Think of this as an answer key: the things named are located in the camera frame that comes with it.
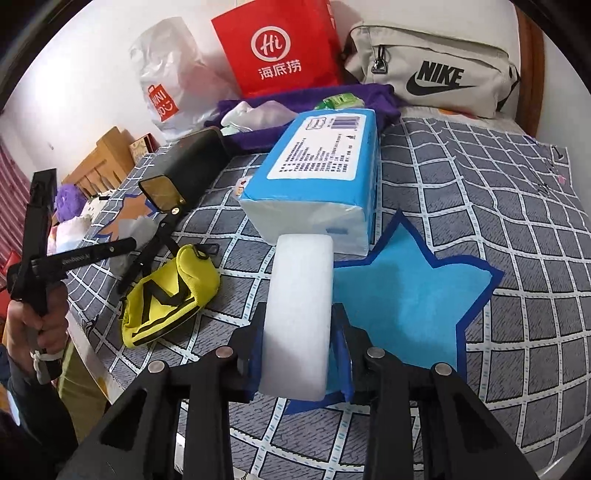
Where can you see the green cassette-print pouch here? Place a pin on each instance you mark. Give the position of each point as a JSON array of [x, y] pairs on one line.
[[339, 101]]

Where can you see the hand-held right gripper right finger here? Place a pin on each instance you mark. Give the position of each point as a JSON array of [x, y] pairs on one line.
[[341, 364]]

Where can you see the wooden headboard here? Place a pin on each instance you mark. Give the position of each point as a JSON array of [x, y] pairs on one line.
[[106, 152]]

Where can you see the blue star patch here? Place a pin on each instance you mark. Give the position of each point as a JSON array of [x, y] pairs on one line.
[[406, 300]]

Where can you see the dark tin box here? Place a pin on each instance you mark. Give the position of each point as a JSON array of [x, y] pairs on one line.
[[194, 157]]

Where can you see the pale lilac cloth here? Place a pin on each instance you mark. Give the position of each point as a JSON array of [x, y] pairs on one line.
[[277, 110]]

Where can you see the patterned book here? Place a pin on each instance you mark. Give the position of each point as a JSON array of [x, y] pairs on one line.
[[141, 147]]

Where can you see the small orange-print sachet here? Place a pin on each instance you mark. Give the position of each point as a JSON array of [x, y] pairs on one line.
[[242, 188]]

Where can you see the person's left hand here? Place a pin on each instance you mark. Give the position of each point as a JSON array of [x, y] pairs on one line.
[[57, 318]]

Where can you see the person's left forearm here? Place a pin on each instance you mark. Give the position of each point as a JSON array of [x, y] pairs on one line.
[[32, 415]]

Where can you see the striped curtain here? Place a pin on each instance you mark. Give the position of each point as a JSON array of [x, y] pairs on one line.
[[14, 184]]

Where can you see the grey waist bag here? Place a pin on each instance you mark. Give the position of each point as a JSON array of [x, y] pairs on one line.
[[415, 50]]

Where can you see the brown wooden door frame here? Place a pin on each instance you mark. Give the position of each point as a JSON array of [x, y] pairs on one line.
[[531, 69]]

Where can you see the colourful quilt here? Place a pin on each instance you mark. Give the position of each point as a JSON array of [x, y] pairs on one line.
[[67, 233]]

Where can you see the red paper bag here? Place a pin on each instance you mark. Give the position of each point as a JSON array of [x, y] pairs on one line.
[[277, 27]]

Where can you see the green bed sheet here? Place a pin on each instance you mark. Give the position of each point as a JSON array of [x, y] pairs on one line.
[[76, 383]]

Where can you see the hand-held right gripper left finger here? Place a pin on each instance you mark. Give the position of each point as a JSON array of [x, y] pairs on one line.
[[249, 376]]

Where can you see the white plastic shopping bag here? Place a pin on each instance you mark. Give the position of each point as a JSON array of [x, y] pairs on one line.
[[184, 83]]

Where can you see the purple plush toy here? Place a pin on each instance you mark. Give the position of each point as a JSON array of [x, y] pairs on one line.
[[69, 198]]

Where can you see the blue tissue pack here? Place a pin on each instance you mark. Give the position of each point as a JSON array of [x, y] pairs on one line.
[[314, 203]]

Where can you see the grey checked blanket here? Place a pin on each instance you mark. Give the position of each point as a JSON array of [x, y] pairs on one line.
[[508, 207]]

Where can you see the purple cloth bag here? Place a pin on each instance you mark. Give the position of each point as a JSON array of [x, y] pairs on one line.
[[374, 99]]

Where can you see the white dotted pillow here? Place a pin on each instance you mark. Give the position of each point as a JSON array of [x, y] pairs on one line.
[[93, 207]]

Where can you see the white sponge block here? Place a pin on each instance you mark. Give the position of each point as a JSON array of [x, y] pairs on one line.
[[295, 314]]

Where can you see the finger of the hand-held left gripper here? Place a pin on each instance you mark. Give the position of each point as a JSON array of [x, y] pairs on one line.
[[87, 257], [154, 249]]

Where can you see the yellow black pouch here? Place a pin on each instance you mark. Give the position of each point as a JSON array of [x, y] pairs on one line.
[[194, 281]]

